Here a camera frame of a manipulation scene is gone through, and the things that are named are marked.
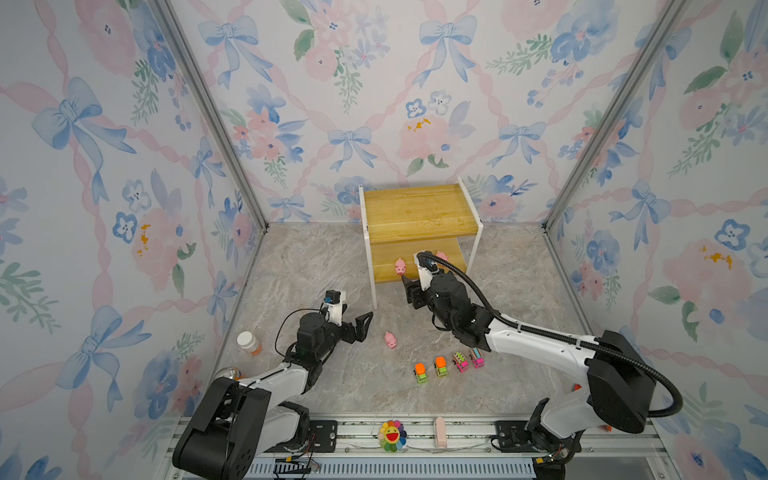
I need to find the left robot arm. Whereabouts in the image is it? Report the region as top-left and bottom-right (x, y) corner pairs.
(172, 291), (357, 479)

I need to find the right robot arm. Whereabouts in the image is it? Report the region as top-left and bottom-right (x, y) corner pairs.
(402, 270), (660, 452)

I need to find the white wooden two-tier shelf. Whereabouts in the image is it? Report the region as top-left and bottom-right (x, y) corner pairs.
(358, 180), (484, 309)

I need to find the green pink toy truck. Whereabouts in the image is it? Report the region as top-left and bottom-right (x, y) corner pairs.
(453, 352), (469, 373)

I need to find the blue pink toy truck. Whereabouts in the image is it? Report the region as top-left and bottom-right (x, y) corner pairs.
(470, 348), (485, 369)

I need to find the orange green toy car right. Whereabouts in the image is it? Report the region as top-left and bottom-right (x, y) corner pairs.
(434, 356), (448, 377)

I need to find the orange green toy car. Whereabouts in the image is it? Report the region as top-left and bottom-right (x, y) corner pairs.
(413, 363), (428, 384)
(434, 356), (448, 377)

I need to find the white cap orange bottle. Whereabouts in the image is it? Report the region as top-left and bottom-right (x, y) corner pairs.
(236, 331), (262, 356)

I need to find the orange green toy car left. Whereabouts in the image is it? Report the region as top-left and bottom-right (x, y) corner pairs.
(413, 363), (428, 384)

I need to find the rainbow smiling flower toy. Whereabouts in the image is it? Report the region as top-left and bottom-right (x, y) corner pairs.
(377, 420), (408, 453)

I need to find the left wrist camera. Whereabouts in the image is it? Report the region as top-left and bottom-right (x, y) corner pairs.
(323, 290), (346, 314)

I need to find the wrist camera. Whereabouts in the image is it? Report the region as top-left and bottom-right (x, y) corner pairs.
(414, 252), (440, 291)
(323, 290), (346, 314)

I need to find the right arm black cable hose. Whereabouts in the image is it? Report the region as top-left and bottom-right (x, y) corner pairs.
(416, 251), (685, 419)

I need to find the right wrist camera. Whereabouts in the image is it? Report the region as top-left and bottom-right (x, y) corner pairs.
(414, 252), (440, 291)

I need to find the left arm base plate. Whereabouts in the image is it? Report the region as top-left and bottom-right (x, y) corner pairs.
(278, 420), (339, 453)

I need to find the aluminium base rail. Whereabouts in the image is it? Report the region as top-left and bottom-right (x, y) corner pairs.
(245, 414), (682, 479)

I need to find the pink block on rail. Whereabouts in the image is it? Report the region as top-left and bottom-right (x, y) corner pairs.
(434, 417), (448, 449)

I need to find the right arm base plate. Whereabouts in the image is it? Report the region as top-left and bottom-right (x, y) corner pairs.
(494, 419), (582, 454)

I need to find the aluminium corner post left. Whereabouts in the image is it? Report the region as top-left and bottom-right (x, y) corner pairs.
(148, 0), (269, 235)

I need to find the aluminium corner post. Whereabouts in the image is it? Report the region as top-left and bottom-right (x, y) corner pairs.
(148, 0), (269, 235)
(542, 0), (689, 235)

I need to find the aluminium corner post right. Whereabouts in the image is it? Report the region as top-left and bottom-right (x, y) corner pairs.
(542, 0), (689, 235)

